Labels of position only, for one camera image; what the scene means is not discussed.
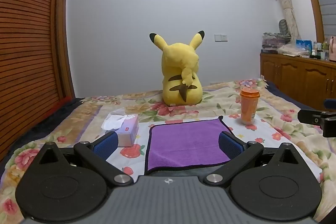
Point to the orange bottle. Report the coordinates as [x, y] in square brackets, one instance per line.
[248, 108]

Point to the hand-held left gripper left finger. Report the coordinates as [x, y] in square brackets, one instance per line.
[106, 145]

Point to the pink bag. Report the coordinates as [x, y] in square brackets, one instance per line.
[332, 48]

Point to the grey hand fan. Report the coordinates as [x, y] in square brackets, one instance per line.
[284, 27]

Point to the white small bottle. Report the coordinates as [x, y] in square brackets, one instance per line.
[314, 49]

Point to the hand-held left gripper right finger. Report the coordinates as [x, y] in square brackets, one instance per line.
[230, 145]

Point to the green bottle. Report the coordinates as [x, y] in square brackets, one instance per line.
[325, 44]

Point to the beige crumpled cloth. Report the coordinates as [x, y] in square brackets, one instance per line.
[292, 49]

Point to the wooden cabinet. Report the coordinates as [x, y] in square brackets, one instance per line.
[296, 74]

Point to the tissue box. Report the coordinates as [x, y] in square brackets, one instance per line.
[128, 130]

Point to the floral bed sheet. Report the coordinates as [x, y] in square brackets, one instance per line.
[275, 119]

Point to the yellow plush toy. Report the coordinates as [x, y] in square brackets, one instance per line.
[181, 69]

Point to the blue packet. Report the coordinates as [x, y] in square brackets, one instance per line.
[304, 45]

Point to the purple towel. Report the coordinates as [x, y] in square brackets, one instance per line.
[183, 140]

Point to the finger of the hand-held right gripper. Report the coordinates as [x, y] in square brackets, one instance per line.
[309, 116]

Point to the wooden slatted wardrobe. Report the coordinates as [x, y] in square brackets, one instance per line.
[26, 43]

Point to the white wall socket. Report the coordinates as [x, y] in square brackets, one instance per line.
[220, 38]

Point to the stack of folded cloths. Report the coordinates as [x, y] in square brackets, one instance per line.
[273, 41]

